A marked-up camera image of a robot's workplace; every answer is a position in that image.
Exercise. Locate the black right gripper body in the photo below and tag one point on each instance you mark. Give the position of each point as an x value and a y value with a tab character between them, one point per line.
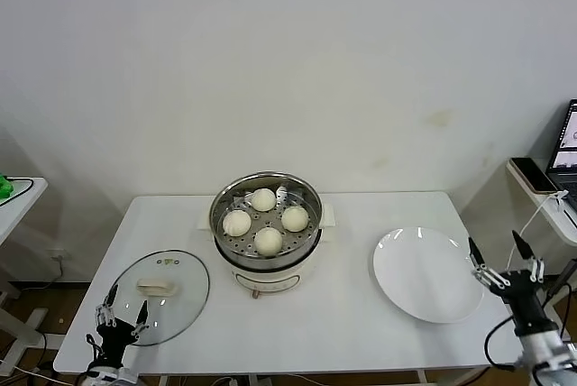
525	305

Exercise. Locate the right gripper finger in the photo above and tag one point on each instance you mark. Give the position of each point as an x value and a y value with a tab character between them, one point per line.
484	274
534	269

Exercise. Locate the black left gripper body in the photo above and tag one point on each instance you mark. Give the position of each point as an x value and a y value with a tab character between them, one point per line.
115	341

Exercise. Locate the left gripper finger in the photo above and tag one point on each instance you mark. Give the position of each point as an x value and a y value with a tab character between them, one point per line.
143	318
108	314

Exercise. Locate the white steamed baozi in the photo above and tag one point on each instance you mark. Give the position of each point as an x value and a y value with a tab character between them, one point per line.
295	219
263	199
268	241
236	223

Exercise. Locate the perforated steel steamer basket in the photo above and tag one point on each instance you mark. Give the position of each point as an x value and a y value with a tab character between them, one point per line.
311	241

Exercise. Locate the white round plate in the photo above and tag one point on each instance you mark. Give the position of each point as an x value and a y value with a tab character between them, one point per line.
424	278

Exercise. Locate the round glass pot lid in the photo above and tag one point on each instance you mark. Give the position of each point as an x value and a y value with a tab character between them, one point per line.
185	269

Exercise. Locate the dark smartphone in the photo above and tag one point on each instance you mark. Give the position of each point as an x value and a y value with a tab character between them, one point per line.
534	175

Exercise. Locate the cream electric cooker pot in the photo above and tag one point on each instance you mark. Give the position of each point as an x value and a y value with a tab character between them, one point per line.
266	282

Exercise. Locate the open black laptop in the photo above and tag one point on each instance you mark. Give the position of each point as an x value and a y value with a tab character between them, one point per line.
569	133

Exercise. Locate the green plastic bottle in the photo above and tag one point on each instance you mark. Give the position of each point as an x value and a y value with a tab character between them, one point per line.
3	186

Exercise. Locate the white wall socket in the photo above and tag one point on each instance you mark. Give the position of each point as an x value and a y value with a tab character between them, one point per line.
58	254

